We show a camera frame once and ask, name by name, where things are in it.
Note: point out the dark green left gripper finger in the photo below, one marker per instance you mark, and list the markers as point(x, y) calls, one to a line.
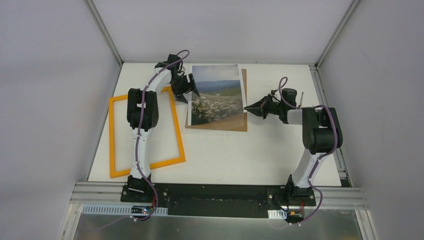
point(180, 98)
point(192, 84)

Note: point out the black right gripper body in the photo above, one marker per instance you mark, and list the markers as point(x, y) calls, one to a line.
point(265, 108)

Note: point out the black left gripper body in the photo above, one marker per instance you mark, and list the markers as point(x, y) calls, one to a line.
point(187, 86)

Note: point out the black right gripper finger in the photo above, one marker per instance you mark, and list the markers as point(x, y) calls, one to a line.
point(257, 112)
point(257, 106)

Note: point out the landscape photo print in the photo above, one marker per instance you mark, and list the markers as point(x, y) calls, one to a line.
point(215, 96)

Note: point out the black yellow screwdriver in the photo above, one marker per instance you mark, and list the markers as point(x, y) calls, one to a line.
point(301, 100)

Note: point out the yellow wooden picture frame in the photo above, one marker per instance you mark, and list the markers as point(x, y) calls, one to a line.
point(113, 173)

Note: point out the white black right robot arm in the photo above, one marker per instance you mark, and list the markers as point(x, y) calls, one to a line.
point(270, 142)

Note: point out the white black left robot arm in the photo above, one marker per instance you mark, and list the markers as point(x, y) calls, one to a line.
point(142, 113)

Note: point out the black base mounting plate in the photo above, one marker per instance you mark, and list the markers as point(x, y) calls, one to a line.
point(214, 200)

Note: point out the aluminium corner profile right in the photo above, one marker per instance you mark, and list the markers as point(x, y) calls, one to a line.
point(322, 70)

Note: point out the aluminium corner profile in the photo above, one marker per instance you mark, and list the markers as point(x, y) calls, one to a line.
point(322, 70)
point(101, 26)

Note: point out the aluminium corner profile left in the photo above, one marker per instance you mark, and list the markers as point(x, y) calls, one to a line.
point(101, 26)

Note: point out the brown fibreboard frame backing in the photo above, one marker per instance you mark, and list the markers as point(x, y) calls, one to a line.
point(232, 124)

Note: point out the white slotted cable duct right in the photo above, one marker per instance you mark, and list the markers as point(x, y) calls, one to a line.
point(277, 214)

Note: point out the white slotted cable duct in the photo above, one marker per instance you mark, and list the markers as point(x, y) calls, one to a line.
point(123, 210)
point(277, 214)

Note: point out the aluminium front table rail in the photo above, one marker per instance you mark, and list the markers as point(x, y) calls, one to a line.
point(92, 192)

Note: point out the white slotted cable duct left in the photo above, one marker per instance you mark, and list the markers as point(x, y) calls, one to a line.
point(123, 210)

